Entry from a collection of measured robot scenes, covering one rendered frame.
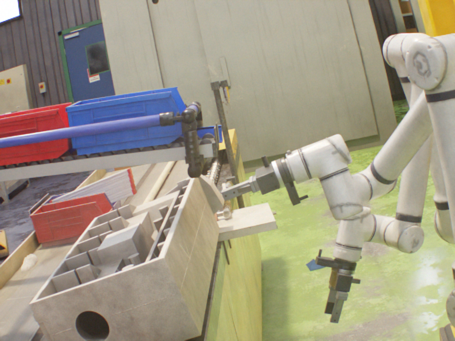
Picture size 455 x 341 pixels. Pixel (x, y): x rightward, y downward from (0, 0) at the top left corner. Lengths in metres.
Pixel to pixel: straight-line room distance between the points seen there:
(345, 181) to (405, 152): 0.19
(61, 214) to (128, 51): 5.06
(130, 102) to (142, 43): 6.16
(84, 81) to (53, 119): 9.89
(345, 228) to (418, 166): 0.30
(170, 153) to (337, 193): 0.45
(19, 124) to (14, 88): 9.96
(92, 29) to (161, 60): 3.81
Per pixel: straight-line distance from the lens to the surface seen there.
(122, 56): 8.21
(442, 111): 1.80
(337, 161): 2.17
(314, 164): 2.17
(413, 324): 3.61
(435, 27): 6.00
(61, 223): 3.28
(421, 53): 1.78
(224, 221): 2.84
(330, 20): 8.17
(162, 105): 2.02
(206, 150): 2.03
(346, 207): 2.16
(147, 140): 2.04
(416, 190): 2.34
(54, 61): 12.14
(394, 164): 2.18
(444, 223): 2.62
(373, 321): 3.76
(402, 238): 2.32
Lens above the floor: 1.43
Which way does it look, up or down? 10 degrees down
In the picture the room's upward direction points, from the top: 12 degrees counter-clockwise
